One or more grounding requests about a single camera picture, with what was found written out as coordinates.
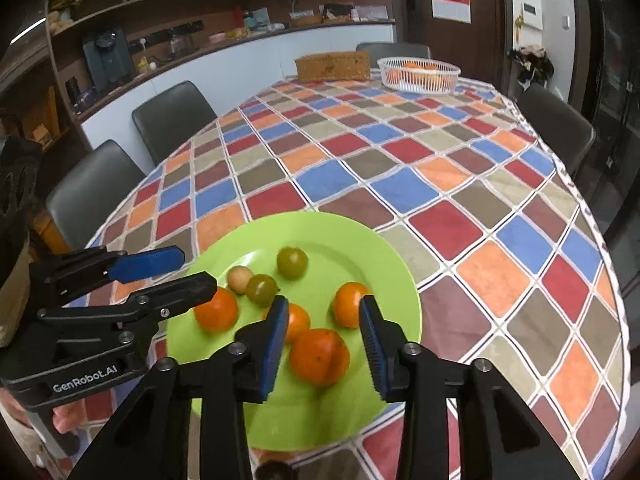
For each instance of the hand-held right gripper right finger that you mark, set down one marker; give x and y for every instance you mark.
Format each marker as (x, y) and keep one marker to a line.
(372, 347)

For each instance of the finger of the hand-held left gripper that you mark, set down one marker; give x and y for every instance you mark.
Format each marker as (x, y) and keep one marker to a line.
(145, 262)
(172, 297)

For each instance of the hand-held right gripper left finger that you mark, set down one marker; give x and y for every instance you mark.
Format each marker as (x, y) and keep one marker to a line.
(272, 347)

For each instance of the small mandarin orange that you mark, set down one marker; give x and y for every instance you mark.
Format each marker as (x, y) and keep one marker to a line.
(350, 306)
(297, 321)

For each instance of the medium orange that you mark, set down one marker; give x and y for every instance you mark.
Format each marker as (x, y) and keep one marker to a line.
(216, 309)

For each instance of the large orange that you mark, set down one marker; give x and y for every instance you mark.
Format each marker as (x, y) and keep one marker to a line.
(319, 357)

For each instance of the green tomato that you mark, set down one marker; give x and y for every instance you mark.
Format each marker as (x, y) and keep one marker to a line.
(292, 261)
(261, 290)

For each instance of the tan round longan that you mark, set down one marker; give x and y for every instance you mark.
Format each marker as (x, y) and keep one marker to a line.
(240, 279)

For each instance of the green plate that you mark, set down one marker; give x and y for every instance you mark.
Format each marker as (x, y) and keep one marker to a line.
(320, 410)

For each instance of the dark plum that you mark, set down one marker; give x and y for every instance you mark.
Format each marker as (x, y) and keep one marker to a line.
(274, 470)

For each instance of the person's left hand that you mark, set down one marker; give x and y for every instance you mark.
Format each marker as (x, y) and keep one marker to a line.
(66, 416)

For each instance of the dark grey chair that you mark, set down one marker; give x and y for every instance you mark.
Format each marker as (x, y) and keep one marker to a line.
(172, 117)
(392, 50)
(555, 125)
(90, 192)

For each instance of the black water dispenser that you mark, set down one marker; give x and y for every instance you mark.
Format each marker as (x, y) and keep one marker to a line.
(107, 60)

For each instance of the white counter cabinet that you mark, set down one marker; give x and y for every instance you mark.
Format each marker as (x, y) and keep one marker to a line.
(235, 67)

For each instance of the woven wooden box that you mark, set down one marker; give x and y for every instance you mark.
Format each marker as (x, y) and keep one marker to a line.
(332, 66)

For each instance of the white plastic basket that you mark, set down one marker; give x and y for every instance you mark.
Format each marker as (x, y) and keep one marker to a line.
(419, 74)

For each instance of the dark bag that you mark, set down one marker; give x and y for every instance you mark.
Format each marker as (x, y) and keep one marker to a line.
(535, 62)

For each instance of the brown door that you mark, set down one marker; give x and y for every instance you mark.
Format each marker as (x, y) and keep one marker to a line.
(480, 20)

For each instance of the black framed glass door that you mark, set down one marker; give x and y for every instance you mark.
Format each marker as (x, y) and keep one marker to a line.
(610, 85)

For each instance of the white intercom panel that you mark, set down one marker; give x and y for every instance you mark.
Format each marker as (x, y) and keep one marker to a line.
(531, 16)

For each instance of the wooden wall shelf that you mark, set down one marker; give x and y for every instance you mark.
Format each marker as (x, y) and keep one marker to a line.
(150, 25)

